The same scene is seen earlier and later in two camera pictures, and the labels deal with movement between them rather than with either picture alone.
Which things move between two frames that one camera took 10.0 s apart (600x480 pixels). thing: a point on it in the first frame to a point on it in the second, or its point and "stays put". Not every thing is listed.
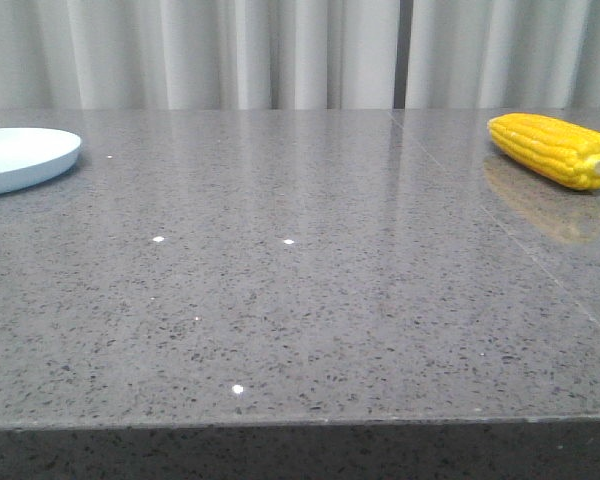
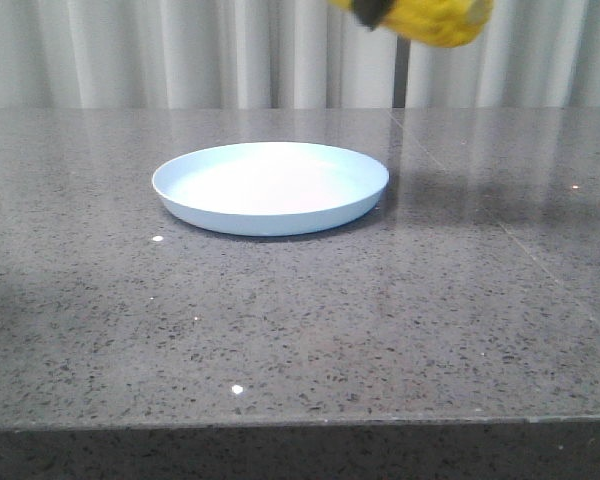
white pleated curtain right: x=514 y=54 stays put
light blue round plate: x=15 y=158 to x=269 y=189
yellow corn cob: x=568 y=153 to x=442 y=23
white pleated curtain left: x=52 y=55 stays put
